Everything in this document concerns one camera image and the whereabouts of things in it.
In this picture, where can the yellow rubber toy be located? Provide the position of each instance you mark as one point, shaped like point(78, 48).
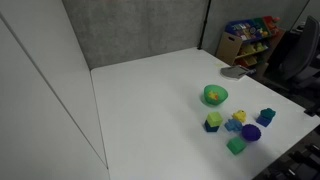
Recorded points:
point(240, 115)

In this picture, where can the yellow toy inside bowl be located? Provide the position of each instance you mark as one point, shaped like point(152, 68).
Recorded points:
point(213, 95)

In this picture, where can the green plastic bowl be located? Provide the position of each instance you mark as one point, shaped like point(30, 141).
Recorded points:
point(222, 93)

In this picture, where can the blue rubber toy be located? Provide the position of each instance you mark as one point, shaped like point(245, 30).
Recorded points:
point(233, 125)

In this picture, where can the wooden toy storage shelf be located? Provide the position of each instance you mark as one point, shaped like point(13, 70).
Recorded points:
point(250, 42)

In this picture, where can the teal rubber toy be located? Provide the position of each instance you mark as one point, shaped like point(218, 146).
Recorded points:
point(268, 113)

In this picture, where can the black vertical pole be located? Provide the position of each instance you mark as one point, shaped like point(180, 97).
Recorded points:
point(199, 46)

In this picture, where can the lime green cube block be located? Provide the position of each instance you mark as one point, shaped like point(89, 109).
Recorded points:
point(214, 119)

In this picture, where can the grey cloth on table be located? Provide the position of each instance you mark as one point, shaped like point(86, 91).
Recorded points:
point(234, 72)

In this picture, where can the purple spiky ball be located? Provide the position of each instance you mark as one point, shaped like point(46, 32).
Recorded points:
point(251, 132)

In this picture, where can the blue cube block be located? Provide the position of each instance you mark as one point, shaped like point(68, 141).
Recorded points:
point(263, 121)

